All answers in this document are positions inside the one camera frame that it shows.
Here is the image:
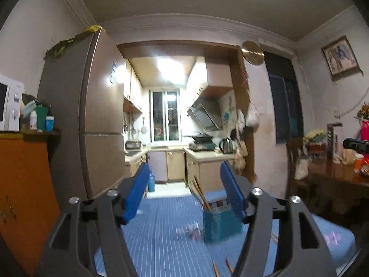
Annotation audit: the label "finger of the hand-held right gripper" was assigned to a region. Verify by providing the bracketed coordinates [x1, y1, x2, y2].
[342, 138, 369, 154]

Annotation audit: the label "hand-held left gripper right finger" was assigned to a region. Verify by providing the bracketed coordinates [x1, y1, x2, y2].
[220, 162, 338, 277]

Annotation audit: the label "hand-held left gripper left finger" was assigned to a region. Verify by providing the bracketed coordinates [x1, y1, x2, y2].
[35, 163, 150, 277]

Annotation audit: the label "teal metal utensil holder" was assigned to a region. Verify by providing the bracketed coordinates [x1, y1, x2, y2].
[202, 199, 245, 243]

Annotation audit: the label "orange bottle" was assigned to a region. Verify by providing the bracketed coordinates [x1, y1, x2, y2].
[354, 154, 365, 174]

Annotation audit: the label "red flower vase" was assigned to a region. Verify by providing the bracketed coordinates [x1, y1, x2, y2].
[354, 102, 369, 142]

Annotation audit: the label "printed cardboard box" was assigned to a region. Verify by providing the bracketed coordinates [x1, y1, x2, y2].
[326, 123, 343, 162]

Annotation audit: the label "dark wooden sideboard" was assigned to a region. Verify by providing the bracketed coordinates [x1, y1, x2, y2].
[292, 157, 369, 226]

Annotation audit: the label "hanging cloth bag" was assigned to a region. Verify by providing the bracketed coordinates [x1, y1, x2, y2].
[233, 138, 249, 176]

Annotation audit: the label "blue checked star tablecloth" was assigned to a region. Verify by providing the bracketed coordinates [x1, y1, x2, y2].
[94, 188, 357, 277]

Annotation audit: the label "steel electric kettle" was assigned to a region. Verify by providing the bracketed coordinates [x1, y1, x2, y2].
[219, 138, 238, 154]

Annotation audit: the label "beige kitchen base cabinets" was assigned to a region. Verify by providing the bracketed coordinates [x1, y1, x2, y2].
[125, 148, 240, 192]

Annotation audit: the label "gas stove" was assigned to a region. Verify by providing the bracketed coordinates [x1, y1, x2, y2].
[188, 143, 217, 152]

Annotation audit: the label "black wok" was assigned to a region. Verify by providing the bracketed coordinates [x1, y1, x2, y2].
[184, 133, 214, 144]

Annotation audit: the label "wooden chair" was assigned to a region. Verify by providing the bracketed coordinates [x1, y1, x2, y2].
[285, 137, 310, 199]

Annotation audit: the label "hanging white plastic bag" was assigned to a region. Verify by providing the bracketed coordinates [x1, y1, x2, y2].
[246, 102, 260, 128]

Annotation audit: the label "kitchen window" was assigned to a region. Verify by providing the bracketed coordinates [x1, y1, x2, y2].
[149, 89, 182, 143]

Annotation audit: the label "steel range hood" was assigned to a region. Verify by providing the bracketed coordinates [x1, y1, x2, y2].
[187, 85, 235, 131]

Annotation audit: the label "grey refrigerator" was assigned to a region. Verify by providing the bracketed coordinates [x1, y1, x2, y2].
[37, 27, 128, 200]

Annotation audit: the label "orange wooden cabinet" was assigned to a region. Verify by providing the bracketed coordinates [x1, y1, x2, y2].
[0, 130, 63, 276]

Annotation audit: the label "green plastic container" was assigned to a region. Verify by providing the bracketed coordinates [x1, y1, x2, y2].
[35, 106, 49, 131]

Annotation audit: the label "white microwave oven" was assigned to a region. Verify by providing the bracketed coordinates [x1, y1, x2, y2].
[0, 73, 25, 132]

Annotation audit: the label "green yellow cloth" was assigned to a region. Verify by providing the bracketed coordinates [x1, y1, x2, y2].
[45, 24, 104, 58]

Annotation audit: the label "framed wall picture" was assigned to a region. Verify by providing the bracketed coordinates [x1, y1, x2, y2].
[321, 35, 361, 77]

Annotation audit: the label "gold round wall clock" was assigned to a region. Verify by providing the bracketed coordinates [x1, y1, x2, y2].
[241, 41, 265, 66]

